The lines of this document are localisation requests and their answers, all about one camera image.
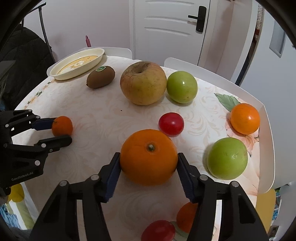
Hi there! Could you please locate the brown kiwi with sticker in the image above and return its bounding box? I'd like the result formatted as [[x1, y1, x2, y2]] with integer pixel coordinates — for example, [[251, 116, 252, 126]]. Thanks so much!
[[86, 66, 115, 89]]

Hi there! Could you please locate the red tomato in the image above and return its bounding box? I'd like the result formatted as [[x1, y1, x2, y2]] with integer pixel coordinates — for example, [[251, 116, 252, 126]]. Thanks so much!
[[159, 112, 185, 137], [141, 220, 176, 241]]

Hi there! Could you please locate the black clothing on rack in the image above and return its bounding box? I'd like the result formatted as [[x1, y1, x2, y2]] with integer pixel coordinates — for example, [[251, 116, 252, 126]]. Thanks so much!
[[1, 25, 54, 110]]

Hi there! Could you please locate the large orange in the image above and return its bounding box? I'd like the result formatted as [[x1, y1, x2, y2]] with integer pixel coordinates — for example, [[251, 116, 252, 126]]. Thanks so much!
[[120, 129, 178, 186]]

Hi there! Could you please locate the cream oval fruit dish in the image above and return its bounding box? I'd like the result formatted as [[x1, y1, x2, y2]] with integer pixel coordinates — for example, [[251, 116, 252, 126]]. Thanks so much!
[[48, 48, 105, 80]]

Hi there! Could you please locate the floral white tablecloth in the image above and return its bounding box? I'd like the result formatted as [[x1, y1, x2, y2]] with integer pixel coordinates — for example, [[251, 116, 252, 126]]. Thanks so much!
[[18, 56, 259, 240]]

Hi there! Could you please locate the small tangerine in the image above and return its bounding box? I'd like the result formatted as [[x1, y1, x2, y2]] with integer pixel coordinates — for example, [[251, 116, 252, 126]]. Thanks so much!
[[51, 116, 73, 137]]

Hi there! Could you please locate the yellow stool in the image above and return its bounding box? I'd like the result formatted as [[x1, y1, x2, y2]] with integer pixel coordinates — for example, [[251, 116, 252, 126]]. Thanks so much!
[[255, 189, 276, 233]]

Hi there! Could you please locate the pink plastic tool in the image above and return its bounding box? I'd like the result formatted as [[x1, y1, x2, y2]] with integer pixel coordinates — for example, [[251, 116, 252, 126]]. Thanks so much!
[[85, 36, 91, 47]]

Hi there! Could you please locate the black door handle lock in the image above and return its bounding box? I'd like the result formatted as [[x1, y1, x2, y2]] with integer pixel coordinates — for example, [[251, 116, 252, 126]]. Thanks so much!
[[188, 6, 207, 33]]

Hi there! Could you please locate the black metal rack pole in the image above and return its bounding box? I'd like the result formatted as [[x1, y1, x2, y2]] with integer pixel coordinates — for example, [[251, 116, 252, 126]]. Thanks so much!
[[26, 1, 56, 63]]

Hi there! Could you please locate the green apple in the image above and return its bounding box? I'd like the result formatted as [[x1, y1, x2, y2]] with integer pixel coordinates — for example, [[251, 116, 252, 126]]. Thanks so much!
[[207, 137, 248, 180], [166, 71, 198, 104]]

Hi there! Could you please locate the orange persimmon at table edge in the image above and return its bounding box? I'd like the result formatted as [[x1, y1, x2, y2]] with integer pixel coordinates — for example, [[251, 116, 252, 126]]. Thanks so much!
[[230, 103, 260, 135]]

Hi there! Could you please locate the orange tomato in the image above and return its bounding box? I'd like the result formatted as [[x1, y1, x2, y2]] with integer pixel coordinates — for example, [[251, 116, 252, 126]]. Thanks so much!
[[176, 202, 198, 233]]

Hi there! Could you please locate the large yellow-red apple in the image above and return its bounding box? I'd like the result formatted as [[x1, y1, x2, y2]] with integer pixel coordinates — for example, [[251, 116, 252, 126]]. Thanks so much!
[[120, 61, 167, 105]]

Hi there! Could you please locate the white door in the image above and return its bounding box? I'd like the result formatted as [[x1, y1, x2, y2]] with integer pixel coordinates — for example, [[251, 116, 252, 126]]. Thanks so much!
[[132, 0, 211, 65]]

